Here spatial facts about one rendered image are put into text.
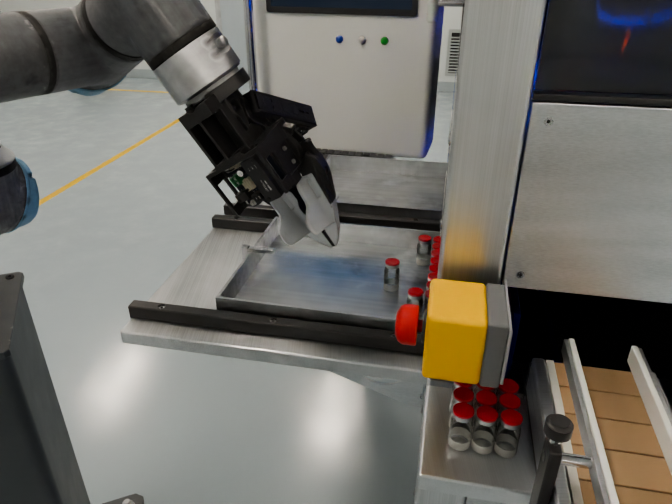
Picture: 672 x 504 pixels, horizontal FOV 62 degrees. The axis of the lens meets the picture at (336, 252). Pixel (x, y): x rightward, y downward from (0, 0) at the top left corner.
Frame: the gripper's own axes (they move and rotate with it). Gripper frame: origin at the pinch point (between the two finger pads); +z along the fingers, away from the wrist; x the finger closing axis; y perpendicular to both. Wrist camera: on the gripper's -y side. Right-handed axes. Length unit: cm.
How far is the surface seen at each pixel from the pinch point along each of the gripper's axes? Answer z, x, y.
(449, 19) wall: 68, -102, -539
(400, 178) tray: 18, -15, -56
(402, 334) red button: 7.4, 8.2, 12.0
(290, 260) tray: 8.3, -19.8, -15.3
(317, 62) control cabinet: -8, -35, -93
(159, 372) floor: 50, -134, -59
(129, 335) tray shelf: -1.0, -29.6, 8.3
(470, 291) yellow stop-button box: 7.9, 14.4, 7.5
